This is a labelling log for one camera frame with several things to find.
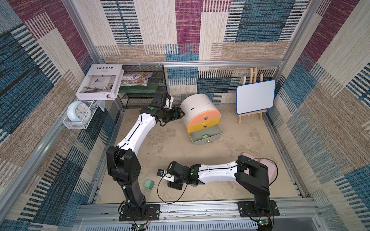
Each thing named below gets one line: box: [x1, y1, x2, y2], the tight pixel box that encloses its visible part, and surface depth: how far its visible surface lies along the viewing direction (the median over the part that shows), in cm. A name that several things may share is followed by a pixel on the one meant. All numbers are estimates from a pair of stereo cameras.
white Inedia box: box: [75, 64, 125, 101], surface depth 76 cm
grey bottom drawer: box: [187, 124, 224, 145], surface depth 96 cm
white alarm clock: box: [66, 101, 93, 123], surface depth 66 cm
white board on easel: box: [236, 79, 277, 115], surface depth 103 cm
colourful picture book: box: [120, 71, 154, 87], surface depth 85 cm
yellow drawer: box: [187, 117, 221, 133], surface depth 93 cm
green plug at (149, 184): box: [143, 179, 157, 190], surface depth 83 cm
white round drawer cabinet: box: [180, 93, 221, 130], surface depth 92 cm
